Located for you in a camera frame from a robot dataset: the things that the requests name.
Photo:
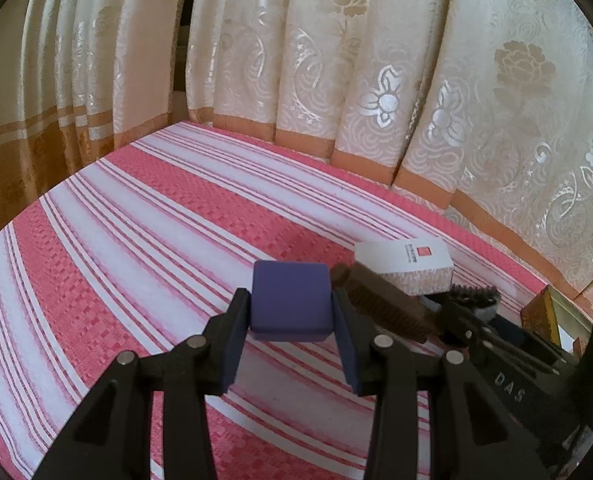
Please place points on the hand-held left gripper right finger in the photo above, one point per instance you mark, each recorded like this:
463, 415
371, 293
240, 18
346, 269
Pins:
349, 350

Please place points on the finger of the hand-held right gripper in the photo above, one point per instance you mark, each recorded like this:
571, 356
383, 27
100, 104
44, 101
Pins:
464, 325

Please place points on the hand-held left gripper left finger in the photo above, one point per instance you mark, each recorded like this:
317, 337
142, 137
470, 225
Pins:
234, 345

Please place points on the brown hair comb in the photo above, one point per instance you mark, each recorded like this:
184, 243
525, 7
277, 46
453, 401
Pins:
386, 305

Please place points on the purple box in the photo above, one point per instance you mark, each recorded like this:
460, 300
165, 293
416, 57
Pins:
289, 300

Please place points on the gold tin box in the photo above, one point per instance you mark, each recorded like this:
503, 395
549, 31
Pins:
539, 312

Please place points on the white cardboard box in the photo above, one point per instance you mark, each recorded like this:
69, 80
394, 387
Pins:
401, 262

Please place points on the pink striped bedsheet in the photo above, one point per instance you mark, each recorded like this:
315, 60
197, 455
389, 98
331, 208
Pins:
126, 260

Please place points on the cream floral curtain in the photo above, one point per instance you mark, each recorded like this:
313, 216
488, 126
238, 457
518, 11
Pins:
401, 60

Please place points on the cream curtain with golden bands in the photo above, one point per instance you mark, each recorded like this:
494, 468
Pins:
76, 60

